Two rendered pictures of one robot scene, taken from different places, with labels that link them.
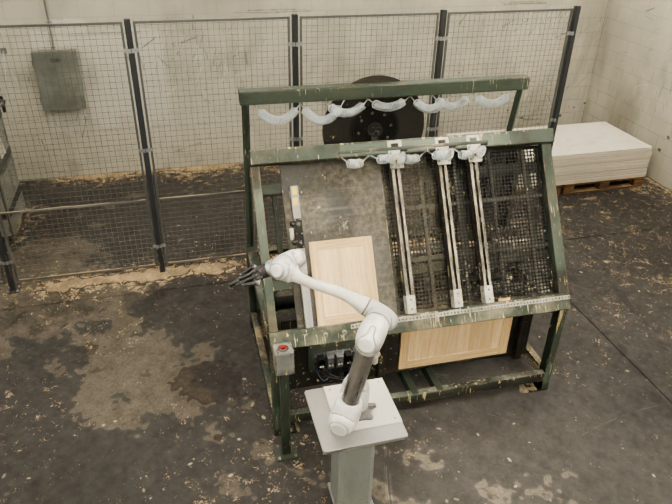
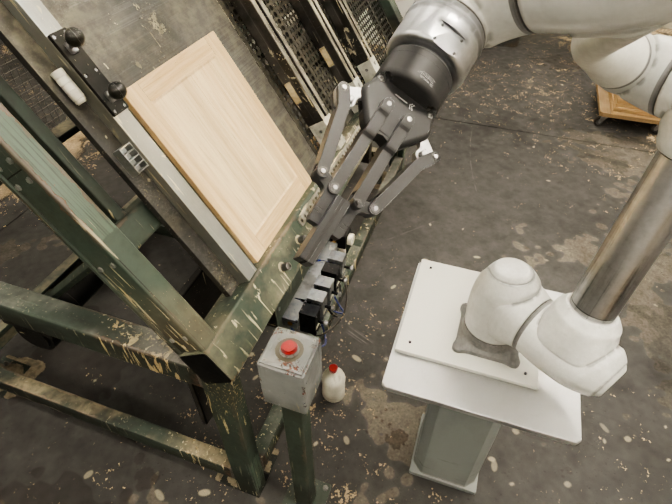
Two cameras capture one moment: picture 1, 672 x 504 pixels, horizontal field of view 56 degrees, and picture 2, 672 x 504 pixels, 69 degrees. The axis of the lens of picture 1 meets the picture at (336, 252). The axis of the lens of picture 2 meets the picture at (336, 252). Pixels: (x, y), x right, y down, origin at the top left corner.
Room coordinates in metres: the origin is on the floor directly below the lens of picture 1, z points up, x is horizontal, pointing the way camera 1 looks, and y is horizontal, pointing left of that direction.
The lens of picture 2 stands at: (2.62, 0.82, 1.90)
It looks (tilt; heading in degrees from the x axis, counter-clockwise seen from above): 43 degrees down; 304
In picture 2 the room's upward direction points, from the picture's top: straight up
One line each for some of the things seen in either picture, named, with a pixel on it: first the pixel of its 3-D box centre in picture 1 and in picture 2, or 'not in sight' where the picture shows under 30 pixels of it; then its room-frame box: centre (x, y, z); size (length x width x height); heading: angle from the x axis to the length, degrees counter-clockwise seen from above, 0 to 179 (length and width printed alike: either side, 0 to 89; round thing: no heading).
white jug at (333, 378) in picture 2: not in sight; (333, 380); (3.25, -0.10, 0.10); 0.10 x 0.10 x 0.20
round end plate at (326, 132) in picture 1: (374, 129); not in sight; (4.56, -0.27, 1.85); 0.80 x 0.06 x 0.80; 105
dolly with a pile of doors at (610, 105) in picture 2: not in sight; (636, 91); (2.72, -3.45, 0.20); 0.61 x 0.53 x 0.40; 105
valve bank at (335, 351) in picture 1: (347, 360); (327, 283); (3.27, -0.09, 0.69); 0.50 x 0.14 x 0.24; 105
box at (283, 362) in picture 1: (283, 359); (291, 371); (3.10, 0.32, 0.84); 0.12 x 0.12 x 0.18; 15
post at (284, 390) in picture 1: (285, 412); (300, 453); (3.10, 0.32, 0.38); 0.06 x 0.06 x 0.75; 15
